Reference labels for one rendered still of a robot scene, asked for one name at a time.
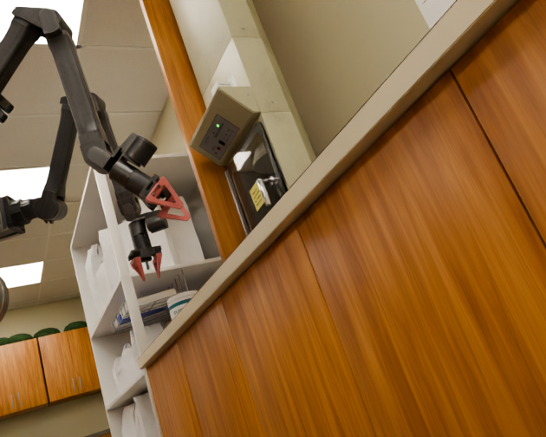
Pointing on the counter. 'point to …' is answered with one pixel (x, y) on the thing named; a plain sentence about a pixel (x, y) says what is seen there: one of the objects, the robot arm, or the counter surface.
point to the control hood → (223, 101)
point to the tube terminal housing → (267, 103)
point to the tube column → (214, 31)
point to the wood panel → (172, 73)
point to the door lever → (265, 189)
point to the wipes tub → (179, 302)
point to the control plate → (218, 136)
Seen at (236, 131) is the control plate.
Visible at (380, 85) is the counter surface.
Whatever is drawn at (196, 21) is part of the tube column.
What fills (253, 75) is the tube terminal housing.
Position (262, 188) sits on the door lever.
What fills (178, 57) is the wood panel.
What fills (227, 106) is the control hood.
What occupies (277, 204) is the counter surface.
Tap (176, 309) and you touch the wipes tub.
